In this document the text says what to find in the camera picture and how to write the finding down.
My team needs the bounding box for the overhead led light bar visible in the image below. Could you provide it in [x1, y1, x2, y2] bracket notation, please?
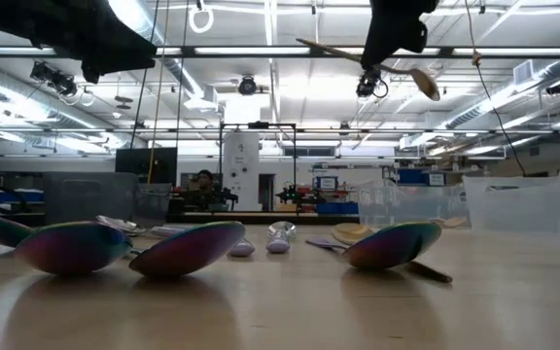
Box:
[0, 45, 560, 60]

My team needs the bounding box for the white cable ring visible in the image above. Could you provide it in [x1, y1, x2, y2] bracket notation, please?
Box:
[188, 4, 216, 35]

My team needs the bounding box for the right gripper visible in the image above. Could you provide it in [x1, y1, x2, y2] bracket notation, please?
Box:
[361, 0, 440, 70]

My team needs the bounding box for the black monitor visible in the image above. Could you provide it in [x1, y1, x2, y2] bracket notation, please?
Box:
[114, 147, 179, 185]

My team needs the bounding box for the blue storage bin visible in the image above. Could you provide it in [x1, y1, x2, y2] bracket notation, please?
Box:
[0, 188, 46, 204]
[315, 200, 360, 216]
[398, 167, 431, 186]

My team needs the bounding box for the black station frame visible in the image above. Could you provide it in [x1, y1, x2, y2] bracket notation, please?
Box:
[218, 121, 298, 214]

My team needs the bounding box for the white column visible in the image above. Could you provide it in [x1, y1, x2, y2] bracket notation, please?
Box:
[221, 130, 261, 213]

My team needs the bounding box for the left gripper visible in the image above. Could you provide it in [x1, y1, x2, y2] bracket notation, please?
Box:
[55, 0, 158, 85]

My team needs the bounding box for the round black ceiling fixture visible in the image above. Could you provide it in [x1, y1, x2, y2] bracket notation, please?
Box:
[237, 75, 259, 97]

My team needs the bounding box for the black overhead camera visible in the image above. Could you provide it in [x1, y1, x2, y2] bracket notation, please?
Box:
[356, 62, 389, 101]

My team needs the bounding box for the person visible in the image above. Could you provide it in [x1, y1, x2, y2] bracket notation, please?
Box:
[192, 168, 219, 198]

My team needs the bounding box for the smoked grey plastic bin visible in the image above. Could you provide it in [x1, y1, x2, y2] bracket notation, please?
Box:
[42, 170, 173, 228]

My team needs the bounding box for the black ceiling camera cluster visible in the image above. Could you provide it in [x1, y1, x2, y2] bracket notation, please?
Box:
[29, 60, 80, 98]

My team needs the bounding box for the distant workbench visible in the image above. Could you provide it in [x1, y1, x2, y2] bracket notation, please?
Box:
[167, 209, 359, 226]

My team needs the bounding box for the clear plastic bin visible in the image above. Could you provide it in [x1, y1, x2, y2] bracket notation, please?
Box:
[463, 153, 560, 234]
[356, 178, 471, 229]

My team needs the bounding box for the black cable yellow tag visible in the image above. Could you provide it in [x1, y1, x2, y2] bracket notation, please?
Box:
[463, 0, 528, 177]

